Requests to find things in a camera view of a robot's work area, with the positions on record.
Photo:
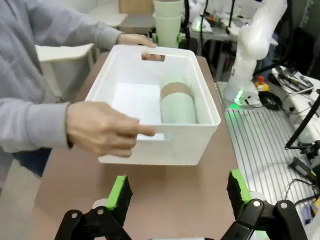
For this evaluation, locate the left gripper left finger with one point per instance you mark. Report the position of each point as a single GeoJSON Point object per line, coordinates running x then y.
{"type": "Point", "coordinates": [117, 197]}

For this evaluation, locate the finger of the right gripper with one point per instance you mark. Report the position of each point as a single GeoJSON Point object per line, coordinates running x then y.
{"type": "Point", "coordinates": [155, 38]}
{"type": "Point", "coordinates": [179, 37]}

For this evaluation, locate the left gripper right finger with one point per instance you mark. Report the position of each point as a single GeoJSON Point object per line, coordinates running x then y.
{"type": "Point", "coordinates": [240, 192]}

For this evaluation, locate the sage green plastic cup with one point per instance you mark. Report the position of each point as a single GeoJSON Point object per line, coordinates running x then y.
{"type": "Point", "coordinates": [168, 31]}

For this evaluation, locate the pale green plastic cup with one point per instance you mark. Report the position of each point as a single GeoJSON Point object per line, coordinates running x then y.
{"type": "Point", "coordinates": [167, 8]}

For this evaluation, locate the pale mint plastic cup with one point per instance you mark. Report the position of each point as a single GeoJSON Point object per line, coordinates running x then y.
{"type": "Point", "coordinates": [177, 110]}

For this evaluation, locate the white plastic basket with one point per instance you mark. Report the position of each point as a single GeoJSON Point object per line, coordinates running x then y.
{"type": "Point", "coordinates": [175, 145]}

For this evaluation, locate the person's left forearm grey sleeve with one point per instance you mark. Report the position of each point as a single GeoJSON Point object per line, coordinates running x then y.
{"type": "Point", "coordinates": [75, 30]}

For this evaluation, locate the person's right forearm grey sleeve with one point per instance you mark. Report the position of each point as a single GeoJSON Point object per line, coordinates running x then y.
{"type": "Point", "coordinates": [30, 125]}

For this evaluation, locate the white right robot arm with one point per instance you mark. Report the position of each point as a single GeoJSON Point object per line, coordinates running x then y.
{"type": "Point", "coordinates": [250, 40]}

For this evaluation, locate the person's left hand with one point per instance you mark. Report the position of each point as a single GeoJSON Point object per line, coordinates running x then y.
{"type": "Point", "coordinates": [135, 40]}

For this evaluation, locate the person's right hand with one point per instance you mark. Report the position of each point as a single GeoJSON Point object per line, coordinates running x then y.
{"type": "Point", "coordinates": [100, 130]}

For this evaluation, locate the grey table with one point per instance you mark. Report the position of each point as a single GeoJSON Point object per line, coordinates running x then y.
{"type": "Point", "coordinates": [137, 22]}

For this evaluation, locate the white device with green light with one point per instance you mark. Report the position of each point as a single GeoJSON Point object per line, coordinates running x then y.
{"type": "Point", "coordinates": [201, 25]}

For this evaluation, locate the plain cardboard box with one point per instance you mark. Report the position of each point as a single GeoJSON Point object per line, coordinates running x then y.
{"type": "Point", "coordinates": [135, 6]}

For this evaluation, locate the black flat clamp device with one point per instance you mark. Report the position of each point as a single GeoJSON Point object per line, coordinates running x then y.
{"type": "Point", "coordinates": [300, 167]}

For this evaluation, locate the small blue item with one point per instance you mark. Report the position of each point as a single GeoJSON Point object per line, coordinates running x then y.
{"type": "Point", "coordinates": [308, 215]}

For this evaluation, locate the person's blue jeans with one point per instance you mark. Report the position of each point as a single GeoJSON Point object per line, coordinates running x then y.
{"type": "Point", "coordinates": [32, 160]}

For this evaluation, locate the small white side table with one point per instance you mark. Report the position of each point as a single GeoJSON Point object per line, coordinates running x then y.
{"type": "Point", "coordinates": [62, 52]}

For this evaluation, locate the yellow red emergency stop button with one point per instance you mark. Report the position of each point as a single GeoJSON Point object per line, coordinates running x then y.
{"type": "Point", "coordinates": [261, 85]}

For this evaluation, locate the black rounded device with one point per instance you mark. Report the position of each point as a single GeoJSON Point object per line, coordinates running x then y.
{"type": "Point", "coordinates": [271, 102]}

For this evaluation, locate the black stand pole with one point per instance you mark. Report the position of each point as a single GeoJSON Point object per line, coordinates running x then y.
{"type": "Point", "coordinates": [303, 120]}

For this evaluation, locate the grey hoodie torso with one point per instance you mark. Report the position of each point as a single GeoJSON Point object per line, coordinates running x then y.
{"type": "Point", "coordinates": [15, 50]}

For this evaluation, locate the slotted aluminium base plate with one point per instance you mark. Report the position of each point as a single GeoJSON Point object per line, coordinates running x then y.
{"type": "Point", "coordinates": [262, 150]}

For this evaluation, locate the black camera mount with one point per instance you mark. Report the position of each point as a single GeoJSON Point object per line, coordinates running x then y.
{"type": "Point", "coordinates": [310, 150]}

